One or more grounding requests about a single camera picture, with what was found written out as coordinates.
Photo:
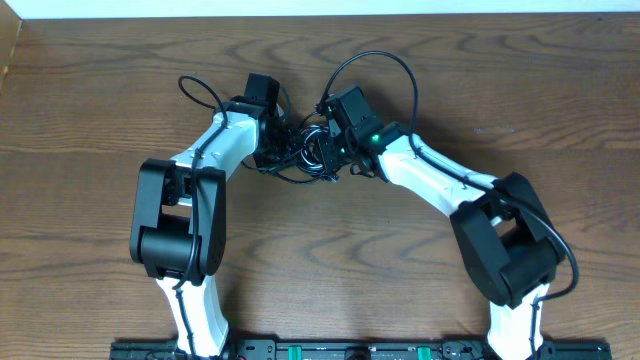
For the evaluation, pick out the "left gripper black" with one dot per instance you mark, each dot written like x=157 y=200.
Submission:
x=267 y=162

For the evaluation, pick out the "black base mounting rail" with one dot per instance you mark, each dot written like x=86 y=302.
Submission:
x=262 y=349

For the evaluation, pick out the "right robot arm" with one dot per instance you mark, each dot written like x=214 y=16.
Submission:
x=505 y=238

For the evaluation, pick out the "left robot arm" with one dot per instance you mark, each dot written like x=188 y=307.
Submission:
x=179 y=222

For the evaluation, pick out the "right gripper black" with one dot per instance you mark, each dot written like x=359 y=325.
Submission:
x=331 y=159

